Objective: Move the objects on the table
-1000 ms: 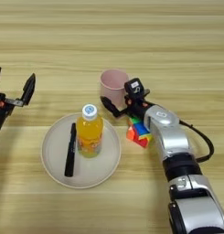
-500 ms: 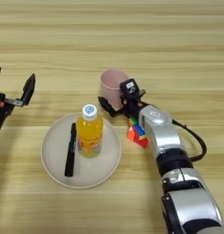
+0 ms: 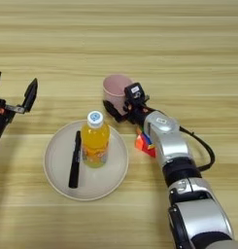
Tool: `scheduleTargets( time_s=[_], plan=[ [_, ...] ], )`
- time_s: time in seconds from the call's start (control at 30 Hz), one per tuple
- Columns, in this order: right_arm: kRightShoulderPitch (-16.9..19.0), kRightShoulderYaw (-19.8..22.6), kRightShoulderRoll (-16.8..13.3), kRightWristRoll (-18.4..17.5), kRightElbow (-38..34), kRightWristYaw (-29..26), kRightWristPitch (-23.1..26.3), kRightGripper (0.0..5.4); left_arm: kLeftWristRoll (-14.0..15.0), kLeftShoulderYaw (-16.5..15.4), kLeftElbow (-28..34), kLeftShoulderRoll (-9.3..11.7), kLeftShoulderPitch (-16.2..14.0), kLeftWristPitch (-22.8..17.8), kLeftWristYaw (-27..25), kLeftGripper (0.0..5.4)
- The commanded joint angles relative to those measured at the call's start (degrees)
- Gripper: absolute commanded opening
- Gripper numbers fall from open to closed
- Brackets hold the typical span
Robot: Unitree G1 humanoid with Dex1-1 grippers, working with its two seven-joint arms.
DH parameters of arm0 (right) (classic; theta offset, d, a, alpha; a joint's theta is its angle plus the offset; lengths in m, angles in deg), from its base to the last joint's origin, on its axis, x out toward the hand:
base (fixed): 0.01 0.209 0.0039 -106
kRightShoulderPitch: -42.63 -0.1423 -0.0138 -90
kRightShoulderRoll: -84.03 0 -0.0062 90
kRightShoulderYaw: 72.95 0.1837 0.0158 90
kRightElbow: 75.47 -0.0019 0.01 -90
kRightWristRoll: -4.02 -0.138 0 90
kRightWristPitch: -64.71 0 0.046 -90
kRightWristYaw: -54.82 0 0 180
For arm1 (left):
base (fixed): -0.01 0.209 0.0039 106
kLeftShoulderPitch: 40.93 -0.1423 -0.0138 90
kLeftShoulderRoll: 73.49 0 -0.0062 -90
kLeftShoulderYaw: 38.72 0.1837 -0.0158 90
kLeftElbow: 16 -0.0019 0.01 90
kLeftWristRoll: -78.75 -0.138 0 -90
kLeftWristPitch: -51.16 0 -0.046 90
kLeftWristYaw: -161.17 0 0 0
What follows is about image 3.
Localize orange juice bottle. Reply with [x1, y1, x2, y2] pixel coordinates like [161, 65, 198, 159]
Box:
[81, 110, 111, 169]

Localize colourful puzzle cube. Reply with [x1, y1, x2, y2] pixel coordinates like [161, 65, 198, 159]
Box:
[134, 126, 157, 159]

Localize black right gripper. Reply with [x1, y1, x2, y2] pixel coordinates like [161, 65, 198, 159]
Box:
[102, 95, 158, 127]

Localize black marker pen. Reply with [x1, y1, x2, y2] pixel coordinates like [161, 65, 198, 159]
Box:
[68, 130, 83, 190]

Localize pink plastic cup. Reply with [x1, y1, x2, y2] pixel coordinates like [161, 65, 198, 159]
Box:
[102, 74, 134, 115]

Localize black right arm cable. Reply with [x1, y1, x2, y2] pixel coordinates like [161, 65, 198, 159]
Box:
[178, 125, 217, 173]

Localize right gripper small black box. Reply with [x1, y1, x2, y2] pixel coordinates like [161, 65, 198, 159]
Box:
[123, 82, 147, 105]

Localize round white plate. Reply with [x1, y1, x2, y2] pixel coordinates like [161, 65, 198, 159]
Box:
[43, 120, 129, 201]

